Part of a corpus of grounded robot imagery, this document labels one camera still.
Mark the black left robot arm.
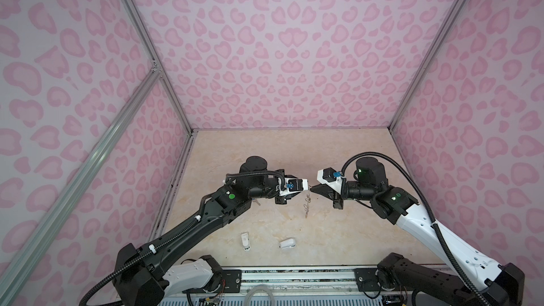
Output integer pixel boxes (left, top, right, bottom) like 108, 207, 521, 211
113, 156, 309, 305

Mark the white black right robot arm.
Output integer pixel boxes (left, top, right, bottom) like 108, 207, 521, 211
311, 152, 525, 305

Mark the white stapler right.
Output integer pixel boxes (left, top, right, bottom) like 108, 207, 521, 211
279, 238, 296, 249

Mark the white stapler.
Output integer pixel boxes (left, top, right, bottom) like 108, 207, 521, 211
240, 232, 251, 252
279, 238, 296, 249

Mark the white stapler left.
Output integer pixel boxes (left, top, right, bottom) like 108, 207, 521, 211
240, 232, 251, 252

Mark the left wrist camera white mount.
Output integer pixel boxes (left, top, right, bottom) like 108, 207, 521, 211
279, 178, 309, 197

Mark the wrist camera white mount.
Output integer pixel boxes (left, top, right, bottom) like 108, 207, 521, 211
317, 167, 346, 195
279, 178, 309, 197

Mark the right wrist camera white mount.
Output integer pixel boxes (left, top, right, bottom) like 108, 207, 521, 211
317, 167, 346, 195

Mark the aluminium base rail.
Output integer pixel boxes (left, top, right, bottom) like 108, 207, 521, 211
156, 265, 468, 306

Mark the black corrugated cable left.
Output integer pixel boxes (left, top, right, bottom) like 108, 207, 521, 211
78, 171, 286, 306

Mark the black corrugated cable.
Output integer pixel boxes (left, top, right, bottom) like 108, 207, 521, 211
341, 152, 494, 306
78, 171, 286, 306

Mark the black corrugated cable right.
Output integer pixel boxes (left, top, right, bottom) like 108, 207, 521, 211
341, 152, 494, 306

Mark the aluminium corner frame post right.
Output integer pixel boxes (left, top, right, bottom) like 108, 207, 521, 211
388, 0, 470, 134

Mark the aluminium frame post left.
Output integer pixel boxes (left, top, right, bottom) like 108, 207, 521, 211
120, 0, 194, 135

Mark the aluminium diagonal frame bar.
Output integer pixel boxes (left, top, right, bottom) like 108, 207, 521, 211
1, 67, 162, 305

